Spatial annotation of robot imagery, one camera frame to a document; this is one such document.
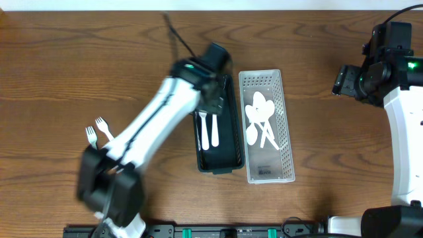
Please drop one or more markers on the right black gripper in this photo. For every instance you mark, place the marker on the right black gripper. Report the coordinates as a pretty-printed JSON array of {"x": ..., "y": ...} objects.
[{"x": 340, "y": 79}]

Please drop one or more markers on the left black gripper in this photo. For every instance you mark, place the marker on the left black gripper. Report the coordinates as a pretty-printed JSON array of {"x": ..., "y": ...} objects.
[{"x": 213, "y": 101}]

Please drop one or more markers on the white plastic spoon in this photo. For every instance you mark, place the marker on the white plastic spoon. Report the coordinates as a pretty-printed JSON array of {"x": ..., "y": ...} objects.
[
  {"x": 252, "y": 116},
  {"x": 251, "y": 133},
  {"x": 214, "y": 131},
  {"x": 258, "y": 101},
  {"x": 268, "y": 109}
]

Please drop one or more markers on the white plastic fork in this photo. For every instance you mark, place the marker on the white plastic fork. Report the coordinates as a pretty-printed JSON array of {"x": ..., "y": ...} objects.
[
  {"x": 102, "y": 125},
  {"x": 205, "y": 139},
  {"x": 91, "y": 136}
]

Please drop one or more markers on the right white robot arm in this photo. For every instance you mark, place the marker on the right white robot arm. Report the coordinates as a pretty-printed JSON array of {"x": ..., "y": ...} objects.
[{"x": 396, "y": 85}]

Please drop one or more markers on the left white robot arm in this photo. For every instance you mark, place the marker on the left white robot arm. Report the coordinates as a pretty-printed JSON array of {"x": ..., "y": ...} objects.
[{"x": 109, "y": 181}]

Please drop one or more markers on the dark green plastic basket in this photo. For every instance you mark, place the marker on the dark green plastic basket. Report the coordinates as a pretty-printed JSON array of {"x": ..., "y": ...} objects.
[{"x": 229, "y": 154}]

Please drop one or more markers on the clear plastic basket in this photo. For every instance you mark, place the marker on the clear plastic basket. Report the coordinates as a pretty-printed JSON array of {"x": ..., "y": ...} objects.
[{"x": 265, "y": 164}]

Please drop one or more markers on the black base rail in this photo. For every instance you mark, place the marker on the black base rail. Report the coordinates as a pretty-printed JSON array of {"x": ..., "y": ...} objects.
[{"x": 293, "y": 227}]

